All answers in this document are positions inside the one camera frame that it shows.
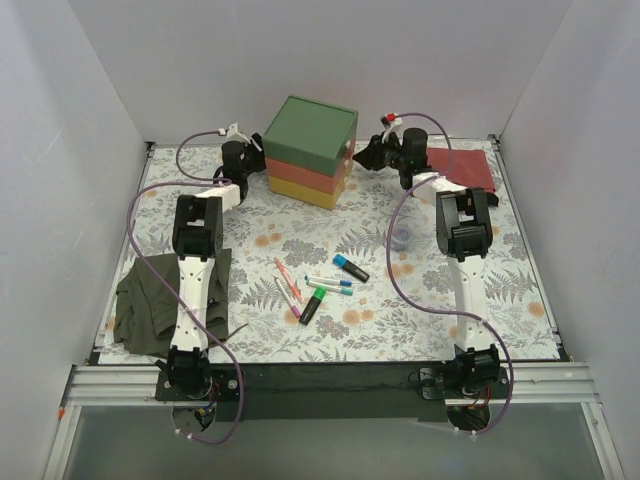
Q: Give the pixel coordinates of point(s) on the blue cap black highlighter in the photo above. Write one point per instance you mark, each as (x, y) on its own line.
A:
(349, 267)

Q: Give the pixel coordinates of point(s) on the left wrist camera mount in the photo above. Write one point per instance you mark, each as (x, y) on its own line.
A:
(235, 132)

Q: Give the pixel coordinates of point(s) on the green cap black highlighter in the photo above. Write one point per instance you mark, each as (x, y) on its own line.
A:
(312, 305)

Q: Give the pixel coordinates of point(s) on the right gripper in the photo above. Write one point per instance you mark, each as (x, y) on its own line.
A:
(376, 152)

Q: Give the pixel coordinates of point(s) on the aluminium frame rail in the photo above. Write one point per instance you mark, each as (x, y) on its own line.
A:
(334, 421)

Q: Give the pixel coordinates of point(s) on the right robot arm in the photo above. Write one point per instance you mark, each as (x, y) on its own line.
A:
(464, 236)

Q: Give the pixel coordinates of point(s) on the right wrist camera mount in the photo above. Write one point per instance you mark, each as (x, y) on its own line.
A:
(391, 123)

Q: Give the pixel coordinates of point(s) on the white teal marker pen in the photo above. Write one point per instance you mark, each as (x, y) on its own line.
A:
(345, 290)

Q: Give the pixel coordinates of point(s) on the orange pink marker pen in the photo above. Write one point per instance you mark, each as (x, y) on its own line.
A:
(288, 279)

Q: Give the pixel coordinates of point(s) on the white blue marker pen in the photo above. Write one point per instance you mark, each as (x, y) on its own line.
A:
(328, 281)

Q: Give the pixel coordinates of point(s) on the yellow bottom drawer box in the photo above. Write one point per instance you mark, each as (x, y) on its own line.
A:
(305, 194)

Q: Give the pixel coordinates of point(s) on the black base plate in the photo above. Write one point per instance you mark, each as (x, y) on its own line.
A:
(318, 391)

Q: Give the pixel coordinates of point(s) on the pink drawer box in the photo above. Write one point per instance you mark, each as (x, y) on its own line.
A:
(309, 178)

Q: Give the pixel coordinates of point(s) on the olive green folded cloth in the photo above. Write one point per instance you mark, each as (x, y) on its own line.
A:
(146, 312)

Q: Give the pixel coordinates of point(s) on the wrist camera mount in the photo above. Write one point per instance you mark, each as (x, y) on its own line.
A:
(391, 123)
(235, 132)

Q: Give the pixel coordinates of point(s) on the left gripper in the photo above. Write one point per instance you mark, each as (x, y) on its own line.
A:
(256, 151)

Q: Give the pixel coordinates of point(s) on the white magenta marker pen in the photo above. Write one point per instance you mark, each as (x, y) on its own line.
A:
(286, 297)

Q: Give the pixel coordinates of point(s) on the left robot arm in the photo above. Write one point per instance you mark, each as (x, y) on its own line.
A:
(198, 244)

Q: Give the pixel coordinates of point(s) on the red folded cloth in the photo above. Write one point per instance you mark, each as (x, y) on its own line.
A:
(470, 168)

